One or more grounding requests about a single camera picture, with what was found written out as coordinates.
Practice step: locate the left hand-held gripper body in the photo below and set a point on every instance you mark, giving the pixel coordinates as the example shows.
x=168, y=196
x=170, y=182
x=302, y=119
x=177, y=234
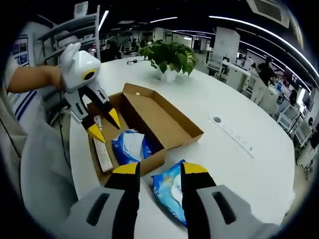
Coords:
x=79, y=69

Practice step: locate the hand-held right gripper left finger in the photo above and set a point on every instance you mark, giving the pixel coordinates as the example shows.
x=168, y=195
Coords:
x=119, y=214

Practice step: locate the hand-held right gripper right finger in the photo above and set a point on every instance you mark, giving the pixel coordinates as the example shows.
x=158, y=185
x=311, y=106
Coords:
x=211, y=214

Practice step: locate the blue wet wipes soft pack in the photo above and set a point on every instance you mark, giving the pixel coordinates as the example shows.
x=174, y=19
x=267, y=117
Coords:
x=169, y=189

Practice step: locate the blue tissue soft pack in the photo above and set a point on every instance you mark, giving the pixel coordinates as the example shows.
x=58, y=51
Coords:
x=129, y=147

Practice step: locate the brown cardboard shoe box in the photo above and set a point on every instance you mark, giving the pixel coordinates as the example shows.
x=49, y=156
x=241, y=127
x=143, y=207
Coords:
x=159, y=117

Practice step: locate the grey metal shelf rack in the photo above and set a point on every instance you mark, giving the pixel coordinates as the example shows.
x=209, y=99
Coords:
x=72, y=27

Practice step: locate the green potted plant white pot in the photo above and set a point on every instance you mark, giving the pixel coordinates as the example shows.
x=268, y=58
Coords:
x=172, y=54

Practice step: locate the long curved ceiling light strip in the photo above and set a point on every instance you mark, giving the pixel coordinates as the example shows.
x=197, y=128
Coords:
x=261, y=28

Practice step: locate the white ceiling air conditioner vent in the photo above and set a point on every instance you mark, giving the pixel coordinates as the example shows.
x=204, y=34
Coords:
x=269, y=11

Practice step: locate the blue white wall poster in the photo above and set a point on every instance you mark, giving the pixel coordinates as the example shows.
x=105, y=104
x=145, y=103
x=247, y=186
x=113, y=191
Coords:
x=21, y=52

